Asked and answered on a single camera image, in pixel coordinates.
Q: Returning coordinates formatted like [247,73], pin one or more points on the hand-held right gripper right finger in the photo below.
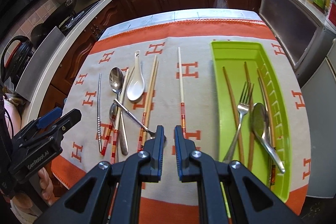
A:
[179,155]

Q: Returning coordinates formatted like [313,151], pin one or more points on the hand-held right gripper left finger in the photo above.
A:
[160,155]

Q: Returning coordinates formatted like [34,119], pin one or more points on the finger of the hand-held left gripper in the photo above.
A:
[50,115]
[71,117]

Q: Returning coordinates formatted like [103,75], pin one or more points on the steel chopstick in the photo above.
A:
[99,108]

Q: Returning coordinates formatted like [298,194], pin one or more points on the small slim steel spoon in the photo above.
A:
[131,115]

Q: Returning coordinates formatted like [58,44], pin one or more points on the white ceramic spoon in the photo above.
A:
[136,87]

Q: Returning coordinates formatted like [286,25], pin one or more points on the steel fork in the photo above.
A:
[242,108]

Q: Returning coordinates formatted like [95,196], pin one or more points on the large steel spoon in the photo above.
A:
[260,120]

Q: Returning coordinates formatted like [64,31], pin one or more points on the green plastic tray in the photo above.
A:
[236,82]

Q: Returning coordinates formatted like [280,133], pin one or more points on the person's left forearm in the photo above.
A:
[23,211]

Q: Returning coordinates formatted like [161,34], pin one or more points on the person's left hand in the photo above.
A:
[47,187]

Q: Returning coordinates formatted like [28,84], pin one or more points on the pink plastic bag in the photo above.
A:
[14,119]

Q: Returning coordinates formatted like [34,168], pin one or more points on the stainless steel splash panel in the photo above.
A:
[39,64]

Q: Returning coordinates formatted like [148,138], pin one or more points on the black electric cooker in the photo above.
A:
[15,56]

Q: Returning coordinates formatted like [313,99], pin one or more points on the black wok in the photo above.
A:
[43,32]

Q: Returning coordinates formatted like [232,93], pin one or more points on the black gas stove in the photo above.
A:
[72,20]

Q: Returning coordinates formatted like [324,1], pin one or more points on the orange and beige printed blanket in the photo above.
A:
[168,35]

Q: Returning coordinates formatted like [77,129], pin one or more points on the silver refrigerator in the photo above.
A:
[320,121]

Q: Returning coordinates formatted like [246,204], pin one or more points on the grey cabinet with glass door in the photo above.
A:
[288,29]

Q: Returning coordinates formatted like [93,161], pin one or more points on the red and white container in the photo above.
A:
[331,14]

